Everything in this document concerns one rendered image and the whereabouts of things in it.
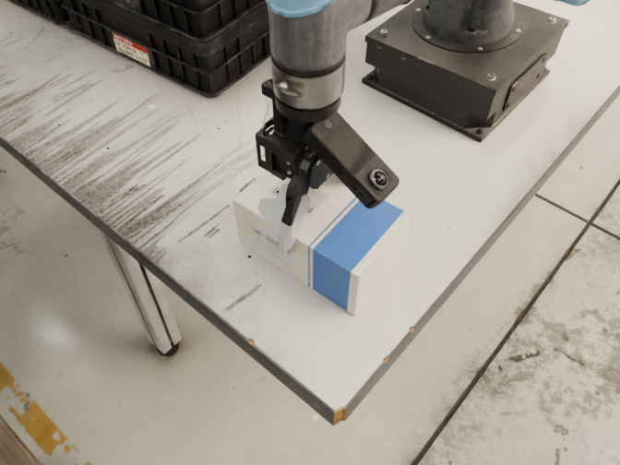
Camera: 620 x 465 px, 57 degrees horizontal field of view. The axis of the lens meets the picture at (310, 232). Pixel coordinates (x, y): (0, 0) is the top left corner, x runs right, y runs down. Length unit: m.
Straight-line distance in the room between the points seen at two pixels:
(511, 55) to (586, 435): 0.93
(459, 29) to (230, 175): 0.44
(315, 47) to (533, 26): 0.61
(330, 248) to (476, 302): 0.99
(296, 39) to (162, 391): 1.11
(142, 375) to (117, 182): 0.71
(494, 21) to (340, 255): 0.50
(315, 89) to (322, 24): 0.07
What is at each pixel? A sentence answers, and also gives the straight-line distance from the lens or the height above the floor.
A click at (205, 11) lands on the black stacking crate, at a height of 0.87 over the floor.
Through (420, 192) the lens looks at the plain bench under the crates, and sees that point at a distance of 0.89.
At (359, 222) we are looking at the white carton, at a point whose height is 0.79.
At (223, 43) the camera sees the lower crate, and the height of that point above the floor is 0.80.
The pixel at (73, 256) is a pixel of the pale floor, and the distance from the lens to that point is 1.80.
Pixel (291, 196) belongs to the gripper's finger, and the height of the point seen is 0.86.
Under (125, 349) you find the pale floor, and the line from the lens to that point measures 1.58.
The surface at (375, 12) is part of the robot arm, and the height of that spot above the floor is 1.05.
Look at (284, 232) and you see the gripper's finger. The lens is 0.68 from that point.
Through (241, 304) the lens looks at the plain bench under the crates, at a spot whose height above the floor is 0.70.
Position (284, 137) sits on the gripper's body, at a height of 0.90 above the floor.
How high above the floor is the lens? 1.34
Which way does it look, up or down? 51 degrees down
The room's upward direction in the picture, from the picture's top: straight up
